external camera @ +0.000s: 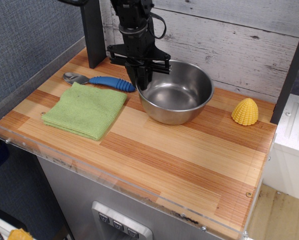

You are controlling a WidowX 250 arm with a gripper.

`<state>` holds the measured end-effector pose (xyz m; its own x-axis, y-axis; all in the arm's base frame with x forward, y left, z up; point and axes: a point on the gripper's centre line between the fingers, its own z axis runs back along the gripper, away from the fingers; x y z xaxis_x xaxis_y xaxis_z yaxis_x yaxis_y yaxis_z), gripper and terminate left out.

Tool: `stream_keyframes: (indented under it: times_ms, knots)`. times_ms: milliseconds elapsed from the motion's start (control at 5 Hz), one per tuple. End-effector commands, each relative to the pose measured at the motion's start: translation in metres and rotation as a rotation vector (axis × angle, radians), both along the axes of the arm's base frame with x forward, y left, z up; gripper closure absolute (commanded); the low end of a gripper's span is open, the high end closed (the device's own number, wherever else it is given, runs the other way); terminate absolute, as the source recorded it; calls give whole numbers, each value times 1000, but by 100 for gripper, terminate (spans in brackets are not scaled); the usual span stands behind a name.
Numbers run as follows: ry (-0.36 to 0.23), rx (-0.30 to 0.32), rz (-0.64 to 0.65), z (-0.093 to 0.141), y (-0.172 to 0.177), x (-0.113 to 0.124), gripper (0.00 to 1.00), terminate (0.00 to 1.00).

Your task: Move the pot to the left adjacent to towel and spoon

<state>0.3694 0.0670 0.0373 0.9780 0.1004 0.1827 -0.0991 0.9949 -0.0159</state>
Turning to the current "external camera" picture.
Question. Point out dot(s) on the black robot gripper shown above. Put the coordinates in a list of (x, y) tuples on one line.
[(141, 58)]

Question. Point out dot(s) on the stainless steel pot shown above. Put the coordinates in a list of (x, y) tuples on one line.
[(177, 97)]

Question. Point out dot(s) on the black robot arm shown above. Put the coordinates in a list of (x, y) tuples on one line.
[(136, 17)]

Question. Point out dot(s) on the green folded towel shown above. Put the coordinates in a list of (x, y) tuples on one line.
[(86, 111)]

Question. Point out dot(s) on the yellow toy corn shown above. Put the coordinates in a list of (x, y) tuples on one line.
[(246, 112)]

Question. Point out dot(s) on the silver toy dispenser panel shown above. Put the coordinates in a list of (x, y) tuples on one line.
[(115, 225)]

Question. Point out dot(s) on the clear acrylic table guard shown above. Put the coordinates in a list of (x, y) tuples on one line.
[(178, 182)]

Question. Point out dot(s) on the white cabinet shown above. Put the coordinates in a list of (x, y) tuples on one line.
[(281, 171)]

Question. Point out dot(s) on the yellow object at bottom left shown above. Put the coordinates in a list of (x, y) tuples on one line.
[(19, 234)]

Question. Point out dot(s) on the blue-handled metal spoon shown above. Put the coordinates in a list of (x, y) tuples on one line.
[(116, 83)]

